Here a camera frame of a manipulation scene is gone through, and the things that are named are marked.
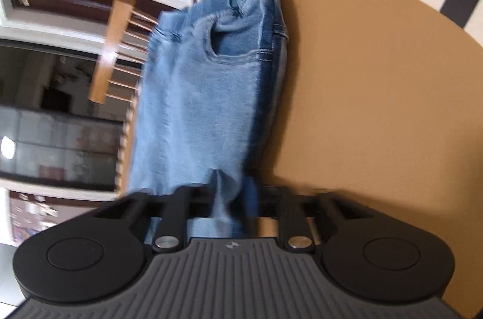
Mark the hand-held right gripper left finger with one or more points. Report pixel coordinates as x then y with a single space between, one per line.
177 206

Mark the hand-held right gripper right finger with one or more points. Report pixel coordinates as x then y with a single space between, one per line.
292 206

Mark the blue denim jeans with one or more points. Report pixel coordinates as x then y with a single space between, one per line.
196 96

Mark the wooden spindle chair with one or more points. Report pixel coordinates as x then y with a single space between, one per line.
113 40

